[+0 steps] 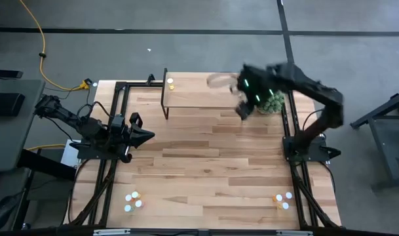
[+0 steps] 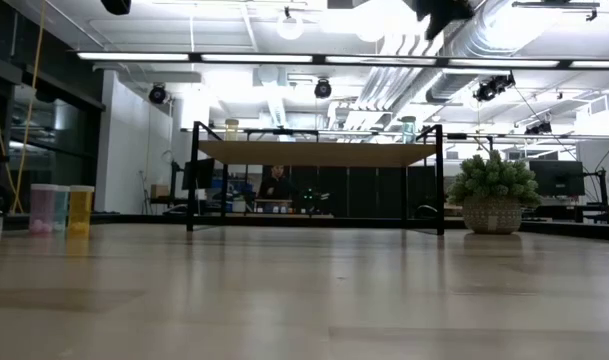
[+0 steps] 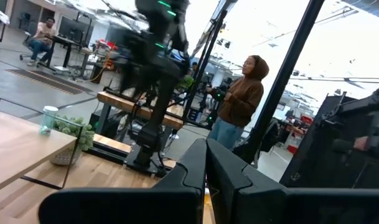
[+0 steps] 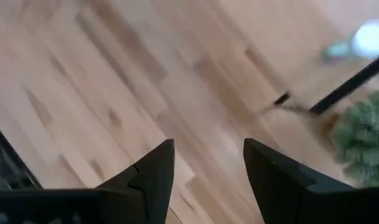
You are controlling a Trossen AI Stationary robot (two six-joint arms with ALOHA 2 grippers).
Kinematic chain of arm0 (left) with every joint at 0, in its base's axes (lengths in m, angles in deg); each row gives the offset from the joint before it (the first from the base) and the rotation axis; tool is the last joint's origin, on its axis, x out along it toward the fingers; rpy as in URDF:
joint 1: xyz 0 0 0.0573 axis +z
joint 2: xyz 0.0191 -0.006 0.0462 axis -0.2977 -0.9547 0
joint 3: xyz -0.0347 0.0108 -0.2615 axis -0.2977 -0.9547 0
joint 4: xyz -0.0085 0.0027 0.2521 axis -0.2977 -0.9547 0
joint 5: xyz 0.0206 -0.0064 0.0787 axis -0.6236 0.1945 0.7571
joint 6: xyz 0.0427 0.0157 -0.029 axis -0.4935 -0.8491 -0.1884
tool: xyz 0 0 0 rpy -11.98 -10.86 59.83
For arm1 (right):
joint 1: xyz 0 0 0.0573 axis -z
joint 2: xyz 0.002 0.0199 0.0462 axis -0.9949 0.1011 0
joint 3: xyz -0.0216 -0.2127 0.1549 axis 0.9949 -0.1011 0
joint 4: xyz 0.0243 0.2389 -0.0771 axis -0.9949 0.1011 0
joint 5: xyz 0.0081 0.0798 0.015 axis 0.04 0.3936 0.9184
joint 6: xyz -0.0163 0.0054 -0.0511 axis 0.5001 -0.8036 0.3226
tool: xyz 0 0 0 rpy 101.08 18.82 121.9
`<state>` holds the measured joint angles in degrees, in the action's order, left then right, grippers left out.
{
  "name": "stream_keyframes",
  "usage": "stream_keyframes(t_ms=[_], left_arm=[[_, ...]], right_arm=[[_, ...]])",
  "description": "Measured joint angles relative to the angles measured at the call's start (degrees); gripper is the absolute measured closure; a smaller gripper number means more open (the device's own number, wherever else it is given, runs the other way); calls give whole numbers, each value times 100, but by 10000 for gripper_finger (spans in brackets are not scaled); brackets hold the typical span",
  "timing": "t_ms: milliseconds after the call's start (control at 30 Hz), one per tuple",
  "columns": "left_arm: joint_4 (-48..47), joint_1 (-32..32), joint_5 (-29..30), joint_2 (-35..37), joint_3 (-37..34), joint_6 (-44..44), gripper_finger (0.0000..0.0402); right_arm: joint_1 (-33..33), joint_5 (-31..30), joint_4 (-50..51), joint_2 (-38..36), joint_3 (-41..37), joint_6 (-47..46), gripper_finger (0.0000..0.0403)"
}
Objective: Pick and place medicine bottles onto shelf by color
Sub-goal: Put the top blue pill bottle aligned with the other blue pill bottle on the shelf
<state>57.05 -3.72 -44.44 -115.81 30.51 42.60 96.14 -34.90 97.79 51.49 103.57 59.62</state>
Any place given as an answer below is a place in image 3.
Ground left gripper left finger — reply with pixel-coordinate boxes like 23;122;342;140
38;138;208;224

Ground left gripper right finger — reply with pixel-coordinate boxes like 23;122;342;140
207;138;379;224

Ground teal medicine bottle white cap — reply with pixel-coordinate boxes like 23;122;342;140
39;105;60;136

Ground black equipment housing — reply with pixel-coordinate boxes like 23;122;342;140
279;85;379;189

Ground green plant in woven pot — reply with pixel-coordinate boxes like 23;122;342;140
50;115;96;166

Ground black computer tower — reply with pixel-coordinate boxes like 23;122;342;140
88;107;123;139

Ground wooden workbench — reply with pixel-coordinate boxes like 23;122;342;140
96;90;184;131

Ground person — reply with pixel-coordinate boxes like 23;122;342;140
206;55;270;151
26;17;58;67

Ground black computer monitor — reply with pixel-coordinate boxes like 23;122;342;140
57;15;92;43

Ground wooden shelf black metal frame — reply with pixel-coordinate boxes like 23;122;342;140
0;97;85;196

